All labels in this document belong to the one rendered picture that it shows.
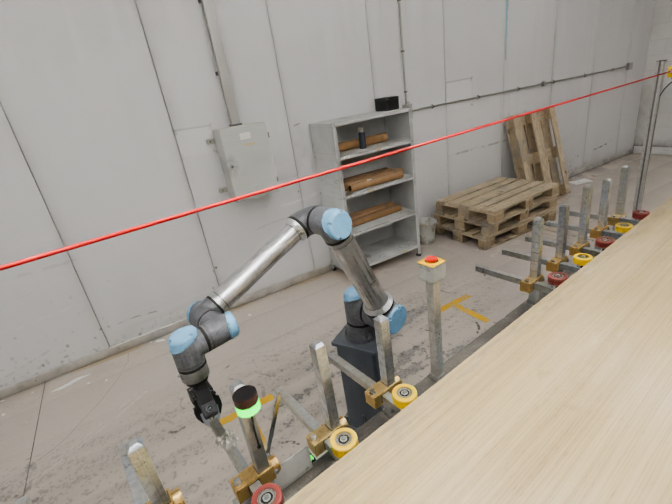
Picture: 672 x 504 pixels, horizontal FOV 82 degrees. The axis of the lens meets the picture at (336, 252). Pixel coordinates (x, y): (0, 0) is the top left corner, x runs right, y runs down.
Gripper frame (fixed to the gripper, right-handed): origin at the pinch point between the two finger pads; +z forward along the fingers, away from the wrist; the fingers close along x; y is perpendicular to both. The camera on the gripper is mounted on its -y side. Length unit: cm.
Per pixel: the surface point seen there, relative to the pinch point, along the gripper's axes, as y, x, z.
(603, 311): -66, -133, -7
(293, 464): -27.3, -14.0, 5.9
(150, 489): -31.3, 21.6, -21.2
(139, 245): 231, -23, -3
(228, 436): -12.5, -1.0, -4.4
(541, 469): -83, -55, -8
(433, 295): -31, -78, -27
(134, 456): -31.2, 21.6, -31.9
